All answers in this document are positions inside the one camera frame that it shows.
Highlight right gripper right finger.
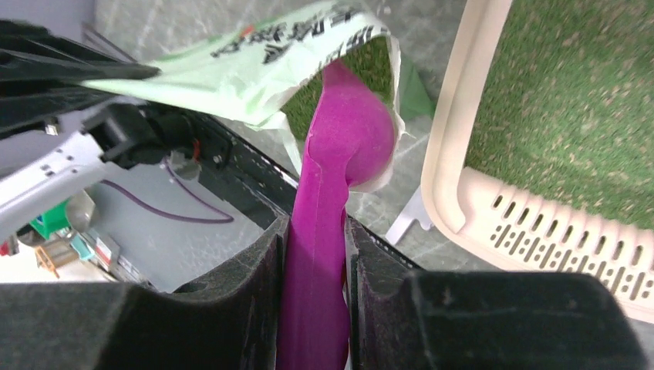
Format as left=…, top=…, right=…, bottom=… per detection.
left=345, top=219, right=649, bottom=369

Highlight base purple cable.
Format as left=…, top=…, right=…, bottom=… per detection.
left=99, top=158, right=236, bottom=226

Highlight beige litter box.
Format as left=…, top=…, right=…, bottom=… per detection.
left=420, top=0, right=653, bottom=322

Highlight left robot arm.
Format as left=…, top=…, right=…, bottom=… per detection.
left=1, top=19, right=211, bottom=239

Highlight magenta litter scoop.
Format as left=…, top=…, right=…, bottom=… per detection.
left=276, top=61, right=396, bottom=369

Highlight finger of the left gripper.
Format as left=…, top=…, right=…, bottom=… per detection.
left=1, top=84, right=114, bottom=140
left=1, top=20, right=160, bottom=82

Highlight green litter pellets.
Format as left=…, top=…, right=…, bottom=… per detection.
left=466, top=1, right=653, bottom=229

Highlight green cat litter bag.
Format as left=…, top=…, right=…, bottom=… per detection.
left=84, top=1, right=435, bottom=170

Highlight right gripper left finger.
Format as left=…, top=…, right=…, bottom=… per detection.
left=1, top=217, right=288, bottom=369

